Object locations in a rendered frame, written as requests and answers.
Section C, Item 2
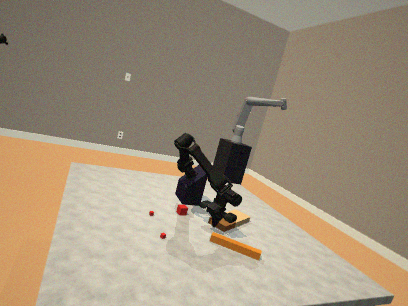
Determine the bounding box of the small red cube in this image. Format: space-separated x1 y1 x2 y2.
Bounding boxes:
176 205 188 215

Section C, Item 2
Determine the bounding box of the tan square block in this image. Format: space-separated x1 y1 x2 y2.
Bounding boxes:
226 209 250 228

